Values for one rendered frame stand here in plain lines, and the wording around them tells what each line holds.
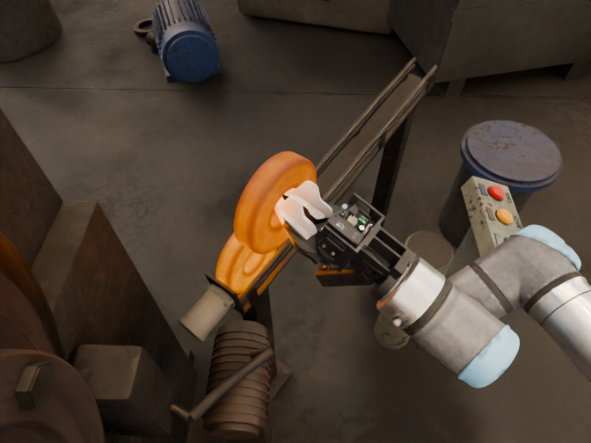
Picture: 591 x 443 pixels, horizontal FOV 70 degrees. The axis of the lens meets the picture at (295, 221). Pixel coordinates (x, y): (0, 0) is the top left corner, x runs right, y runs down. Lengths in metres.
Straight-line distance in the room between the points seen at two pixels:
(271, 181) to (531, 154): 1.16
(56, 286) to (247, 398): 0.42
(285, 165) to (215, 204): 1.28
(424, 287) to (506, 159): 1.03
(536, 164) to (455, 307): 1.04
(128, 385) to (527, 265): 0.58
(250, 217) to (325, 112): 1.73
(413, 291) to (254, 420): 0.47
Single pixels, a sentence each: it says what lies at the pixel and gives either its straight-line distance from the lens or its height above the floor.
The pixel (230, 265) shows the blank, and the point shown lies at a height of 0.76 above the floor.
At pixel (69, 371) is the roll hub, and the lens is 0.32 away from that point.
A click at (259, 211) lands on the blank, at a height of 0.95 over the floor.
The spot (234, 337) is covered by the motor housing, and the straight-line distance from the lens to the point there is 0.93.
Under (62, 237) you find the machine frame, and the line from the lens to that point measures 0.72.
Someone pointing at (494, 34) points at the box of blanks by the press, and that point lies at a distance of 2.37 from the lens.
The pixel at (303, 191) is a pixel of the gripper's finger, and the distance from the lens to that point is 0.59.
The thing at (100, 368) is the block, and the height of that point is 0.80.
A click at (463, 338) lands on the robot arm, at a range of 0.56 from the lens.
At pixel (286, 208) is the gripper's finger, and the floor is 0.94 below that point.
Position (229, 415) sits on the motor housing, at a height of 0.53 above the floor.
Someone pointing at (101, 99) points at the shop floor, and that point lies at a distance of 2.55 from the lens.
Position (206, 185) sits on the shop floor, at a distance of 1.92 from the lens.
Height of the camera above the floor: 1.39
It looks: 53 degrees down
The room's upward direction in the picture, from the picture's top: straight up
